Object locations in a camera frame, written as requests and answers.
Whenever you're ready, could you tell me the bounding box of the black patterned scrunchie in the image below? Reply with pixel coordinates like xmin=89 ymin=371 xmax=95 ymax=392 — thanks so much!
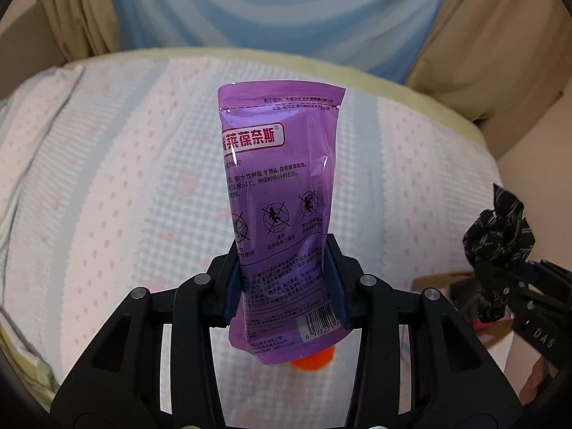
xmin=463 ymin=184 xmax=535 ymax=324

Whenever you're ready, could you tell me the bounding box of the orange plush carrot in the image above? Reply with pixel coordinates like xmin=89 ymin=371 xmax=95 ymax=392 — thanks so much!
xmin=291 ymin=346 xmax=335 ymax=372

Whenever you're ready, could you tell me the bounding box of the purple plastic pouch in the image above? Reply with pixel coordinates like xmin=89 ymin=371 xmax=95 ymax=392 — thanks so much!
xmin=218 ymin=80 xmax=345 ymax=365

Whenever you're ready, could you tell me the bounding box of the person right hand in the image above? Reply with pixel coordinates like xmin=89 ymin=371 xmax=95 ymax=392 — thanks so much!
xmin=519 ymin=356 xmax=558 ymax=405

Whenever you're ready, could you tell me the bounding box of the pink patterned cardboard box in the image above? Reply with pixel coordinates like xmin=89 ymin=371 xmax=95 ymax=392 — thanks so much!
xmin=412 ymin=271 xmax=514 ymax=370

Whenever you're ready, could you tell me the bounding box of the blue pink patterned bedspread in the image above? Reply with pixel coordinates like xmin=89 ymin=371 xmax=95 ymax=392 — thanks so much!
xmin=1 ymin=56 xmax=501 ymax=428

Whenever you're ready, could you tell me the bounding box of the green mattress sheet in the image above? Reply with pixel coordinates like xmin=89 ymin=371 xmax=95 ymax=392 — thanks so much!
xmin=64 ymin=46 xmax=487 ymax=147

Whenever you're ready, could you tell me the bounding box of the right beige curtain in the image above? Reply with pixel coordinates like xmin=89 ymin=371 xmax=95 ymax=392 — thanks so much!
xmin=403 ymin=0 xmax=572 ymax=122

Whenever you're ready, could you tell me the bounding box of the beige curtain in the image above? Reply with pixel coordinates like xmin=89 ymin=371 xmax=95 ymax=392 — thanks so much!
xmin=40 ymin=0 xmax=120 ymax=61
xmin=403 ymin=0 xmax=572 ymax=122

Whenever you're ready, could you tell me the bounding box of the light blue hanging sheet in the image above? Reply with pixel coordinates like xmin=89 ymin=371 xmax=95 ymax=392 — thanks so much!
xmin=112 ymin=0 xmax=443 ymax=83

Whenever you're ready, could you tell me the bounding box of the grey headboard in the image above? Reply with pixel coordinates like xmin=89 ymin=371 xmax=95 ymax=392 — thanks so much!
xmin=0 ymin=1 xmax=66 ymax=98

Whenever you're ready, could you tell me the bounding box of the left beige curtain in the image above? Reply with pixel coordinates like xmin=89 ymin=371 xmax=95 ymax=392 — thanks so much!
xmin=40 ymin=0 xmax=120 ymax=61

